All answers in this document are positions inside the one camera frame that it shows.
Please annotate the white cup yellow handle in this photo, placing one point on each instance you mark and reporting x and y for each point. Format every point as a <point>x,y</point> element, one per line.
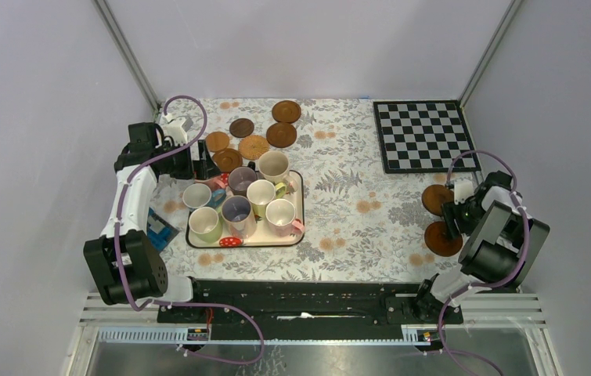
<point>261,192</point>

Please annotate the white cup green body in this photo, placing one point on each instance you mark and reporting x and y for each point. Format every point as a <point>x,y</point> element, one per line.
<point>205,224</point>

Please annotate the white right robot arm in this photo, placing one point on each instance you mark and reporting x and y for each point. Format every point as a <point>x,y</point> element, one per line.
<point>490,232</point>

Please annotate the dark walnut coaster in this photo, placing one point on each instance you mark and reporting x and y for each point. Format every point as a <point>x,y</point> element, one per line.
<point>241,128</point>

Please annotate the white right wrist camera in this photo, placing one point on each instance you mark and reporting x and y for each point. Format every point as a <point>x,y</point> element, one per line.
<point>462,191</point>

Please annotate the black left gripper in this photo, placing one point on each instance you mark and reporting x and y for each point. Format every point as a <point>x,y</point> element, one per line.
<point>203,168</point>

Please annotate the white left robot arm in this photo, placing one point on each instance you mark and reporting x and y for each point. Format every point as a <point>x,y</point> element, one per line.
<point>123,262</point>

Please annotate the purple cup dark handle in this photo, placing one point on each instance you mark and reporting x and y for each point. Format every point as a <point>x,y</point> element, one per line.
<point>241,177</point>

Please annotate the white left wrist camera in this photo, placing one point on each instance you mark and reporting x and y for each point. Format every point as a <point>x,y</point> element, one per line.
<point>177,128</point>

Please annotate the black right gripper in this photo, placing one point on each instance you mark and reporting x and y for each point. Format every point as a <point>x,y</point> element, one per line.
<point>451,211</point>

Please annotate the woven rattan coaster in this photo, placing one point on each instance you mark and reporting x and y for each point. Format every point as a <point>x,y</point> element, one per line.
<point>253,146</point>

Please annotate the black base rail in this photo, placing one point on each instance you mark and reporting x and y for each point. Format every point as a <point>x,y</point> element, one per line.
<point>316,311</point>

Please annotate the light bamboo coaster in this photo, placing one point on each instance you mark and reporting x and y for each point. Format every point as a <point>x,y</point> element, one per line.
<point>217,141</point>

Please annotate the blue block puzzle box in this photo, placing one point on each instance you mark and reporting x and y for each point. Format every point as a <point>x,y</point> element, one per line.
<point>159,231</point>

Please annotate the cream tray with black rim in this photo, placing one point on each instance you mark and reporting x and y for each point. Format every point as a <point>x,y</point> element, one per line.
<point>263,236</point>

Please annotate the white cup pink front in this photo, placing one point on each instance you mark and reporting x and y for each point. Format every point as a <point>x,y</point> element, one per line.
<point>282,219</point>

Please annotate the lilac cup centre front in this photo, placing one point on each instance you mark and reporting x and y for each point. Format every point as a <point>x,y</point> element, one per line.
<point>239,217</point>

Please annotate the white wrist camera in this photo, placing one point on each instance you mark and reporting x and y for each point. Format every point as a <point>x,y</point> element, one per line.
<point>462,191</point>
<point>177,128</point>

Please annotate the black white chessboard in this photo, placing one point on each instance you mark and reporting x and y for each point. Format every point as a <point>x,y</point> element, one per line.
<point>420,136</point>

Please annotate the large cream cup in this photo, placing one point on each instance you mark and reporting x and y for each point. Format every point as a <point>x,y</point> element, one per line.
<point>274,166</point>

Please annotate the brown ridged wooden coaster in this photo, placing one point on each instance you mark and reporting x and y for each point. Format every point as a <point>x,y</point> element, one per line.
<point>281,135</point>

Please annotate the white cup blue handle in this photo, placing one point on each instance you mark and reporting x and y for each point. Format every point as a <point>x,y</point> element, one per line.
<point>199,195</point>

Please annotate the white cup pink handle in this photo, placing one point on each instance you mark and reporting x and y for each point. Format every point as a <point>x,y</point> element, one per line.
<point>216,183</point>

